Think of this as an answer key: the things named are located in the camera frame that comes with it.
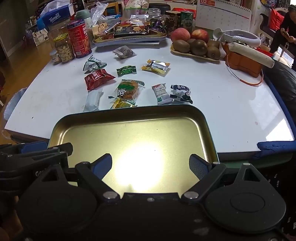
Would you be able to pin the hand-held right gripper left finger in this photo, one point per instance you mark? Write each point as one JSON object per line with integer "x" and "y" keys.
{"x": 103, "y": 165}

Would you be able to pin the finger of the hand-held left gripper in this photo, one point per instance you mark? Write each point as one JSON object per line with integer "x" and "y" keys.
{"x": 34, "y": 147}
{"x": 57, "y": 149}

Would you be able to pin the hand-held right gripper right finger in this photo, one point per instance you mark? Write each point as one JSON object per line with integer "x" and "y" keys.
{"x": 197, "y": 168}

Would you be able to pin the gold metal tray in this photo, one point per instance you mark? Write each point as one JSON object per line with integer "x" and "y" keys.
{"x": 129, "y": 134}

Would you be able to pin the plain white snack packet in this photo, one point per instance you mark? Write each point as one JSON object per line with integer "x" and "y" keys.
{"x": 92, "y": 100}

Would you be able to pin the yellow candy packet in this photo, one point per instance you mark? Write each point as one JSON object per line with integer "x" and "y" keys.
{"x": 122, "y": 104}

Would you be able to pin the dark blue white snack packet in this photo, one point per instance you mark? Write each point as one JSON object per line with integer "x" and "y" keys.
{"x": 181, "y": 92}

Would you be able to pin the cow print cracker packet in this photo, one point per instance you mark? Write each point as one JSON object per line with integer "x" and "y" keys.
{"x": 128, "y": 89}

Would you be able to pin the white red green snack packet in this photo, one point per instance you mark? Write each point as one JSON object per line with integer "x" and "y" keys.
{"x": 161, "y": 93}

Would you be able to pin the white green triangular snack packet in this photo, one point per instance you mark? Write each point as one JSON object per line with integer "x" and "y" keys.
{"x": 92, "y": 65}

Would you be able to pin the grey stool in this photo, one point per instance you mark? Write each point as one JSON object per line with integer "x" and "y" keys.
{"x": 13, "y": 102}

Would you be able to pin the blue foam edge guard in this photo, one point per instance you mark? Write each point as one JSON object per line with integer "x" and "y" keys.
{"x": 275, "y": 148}

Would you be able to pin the small white lidded jar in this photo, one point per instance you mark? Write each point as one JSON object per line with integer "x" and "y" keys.
{"x": 55, "y": 58}

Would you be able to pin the dark patterned cloth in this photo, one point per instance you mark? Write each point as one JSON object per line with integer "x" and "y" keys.
{"x": 285, "y": 197}

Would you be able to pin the green candy packet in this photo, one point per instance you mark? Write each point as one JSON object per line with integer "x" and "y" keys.
{"x": 126, "y": 70}

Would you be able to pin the clear jar of nuts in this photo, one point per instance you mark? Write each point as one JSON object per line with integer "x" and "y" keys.
{"x": 63, "y": 49}

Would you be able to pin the yellow silver snack packet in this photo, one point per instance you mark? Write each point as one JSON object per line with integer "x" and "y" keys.
{"x": 156, "y": 66}

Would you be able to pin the white shopping bag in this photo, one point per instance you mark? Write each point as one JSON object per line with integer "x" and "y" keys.
{"x": 39, "y": 37}

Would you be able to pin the beige fruit tray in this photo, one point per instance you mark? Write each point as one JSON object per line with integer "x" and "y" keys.
{"x": 192, "y": 58}

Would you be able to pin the red can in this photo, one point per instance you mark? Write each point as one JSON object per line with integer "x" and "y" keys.
{"x": 79, "y": 39}

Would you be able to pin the orange bag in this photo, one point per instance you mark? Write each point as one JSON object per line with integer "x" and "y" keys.
{"x": 242, "y": 63}

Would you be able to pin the clear packet of brown snack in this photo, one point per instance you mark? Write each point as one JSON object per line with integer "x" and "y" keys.
{"x": 124, "y": 52}

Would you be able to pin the brown kiwi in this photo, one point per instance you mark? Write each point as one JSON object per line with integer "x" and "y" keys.
{"x": 198, "y": 47}
{"x": 214, "y": 52}
{"x": 190, "y": 41}
{"x": 181, "y": 45}
{"x": 214, "y": 42}

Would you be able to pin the grey blue tray lid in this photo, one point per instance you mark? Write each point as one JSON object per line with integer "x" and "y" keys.
{"x": 129, "y": 45}

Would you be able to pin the cream padded tube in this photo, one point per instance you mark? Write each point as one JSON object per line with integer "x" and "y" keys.
{"x": 254, "y": 55}

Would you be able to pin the gold tray of sweets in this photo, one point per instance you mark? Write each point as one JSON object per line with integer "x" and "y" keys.
{"x": 129, "y": 40}

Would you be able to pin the blue tissue box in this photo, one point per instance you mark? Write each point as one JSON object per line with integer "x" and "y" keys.
{"x": 54, "y": 17}

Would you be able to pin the red apple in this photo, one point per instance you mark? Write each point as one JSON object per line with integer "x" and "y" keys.
{"x": 180, "y": 35}
{"x": 200, "y": 35}

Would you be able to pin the green thermos cup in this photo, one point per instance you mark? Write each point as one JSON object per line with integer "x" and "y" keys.
{"x": 83, "y": 15}

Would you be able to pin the dark flat snack box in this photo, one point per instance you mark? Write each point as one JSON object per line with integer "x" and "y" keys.
{"x": 129, "y": 31}

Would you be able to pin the white neck massager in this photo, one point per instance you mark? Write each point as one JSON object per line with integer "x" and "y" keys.
{"x": 249, "y": 38}

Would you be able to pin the clear plastic bag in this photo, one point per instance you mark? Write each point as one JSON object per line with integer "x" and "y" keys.
{"x": 99, "y": 11}

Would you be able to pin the green drink can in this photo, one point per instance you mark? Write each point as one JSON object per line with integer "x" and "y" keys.
{"x": 186, "y": 22}

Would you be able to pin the dark patterned can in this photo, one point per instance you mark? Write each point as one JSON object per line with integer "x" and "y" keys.
{"x": 171, "y": 22}

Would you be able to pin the white desk calendar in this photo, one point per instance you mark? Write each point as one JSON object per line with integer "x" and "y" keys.
{"x": 226, "y": 18}

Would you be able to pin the empty glass jar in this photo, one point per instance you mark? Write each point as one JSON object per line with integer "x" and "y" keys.
{"x": 154, "y": 15}

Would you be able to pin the tree print gift bag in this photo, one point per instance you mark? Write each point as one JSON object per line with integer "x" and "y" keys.
{"x": 136, "y": 5}

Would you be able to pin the red cushion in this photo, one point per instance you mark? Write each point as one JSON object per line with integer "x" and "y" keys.
{"x": 276, "y": 18}

